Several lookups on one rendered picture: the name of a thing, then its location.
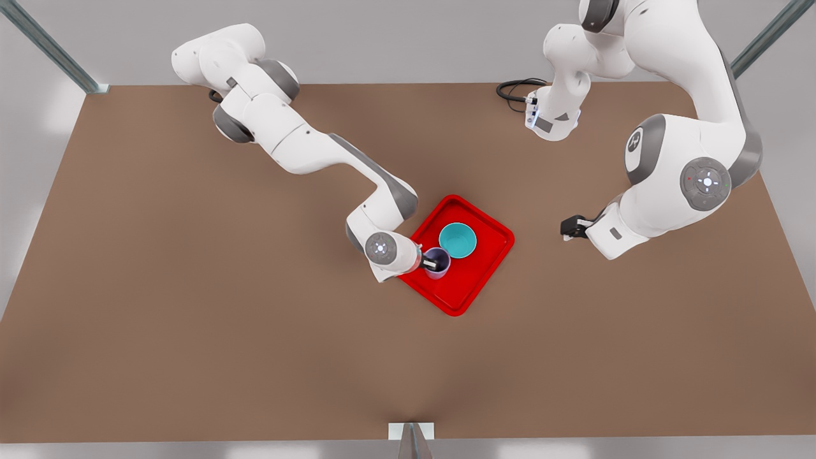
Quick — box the purple cup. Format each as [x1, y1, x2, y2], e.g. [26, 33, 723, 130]
[421, 247, 452, 281]

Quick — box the teal bowl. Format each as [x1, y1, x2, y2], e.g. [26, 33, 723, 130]
[438, 222, 478, 260]

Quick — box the red plastic tray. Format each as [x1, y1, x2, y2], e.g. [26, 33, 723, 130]
[398, 194, 516, 317]

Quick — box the silver frame post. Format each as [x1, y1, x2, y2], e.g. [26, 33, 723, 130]
[0, 0, 110, 95]
[729, 0, 816, 79]
[388, 421, 436, 459]

